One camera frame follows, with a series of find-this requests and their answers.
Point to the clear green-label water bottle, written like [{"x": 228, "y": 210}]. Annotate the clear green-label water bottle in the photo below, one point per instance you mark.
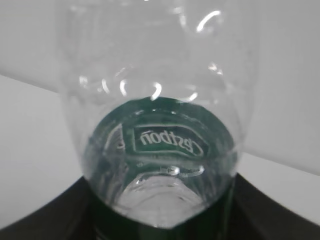
[{"x": 158, "y": 96}]

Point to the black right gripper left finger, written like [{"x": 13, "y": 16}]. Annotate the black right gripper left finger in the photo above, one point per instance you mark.
[{"x": 64, "y": 218}]

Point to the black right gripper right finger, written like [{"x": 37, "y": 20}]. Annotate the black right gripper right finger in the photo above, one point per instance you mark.
[{"x": 255, "y": 216}]

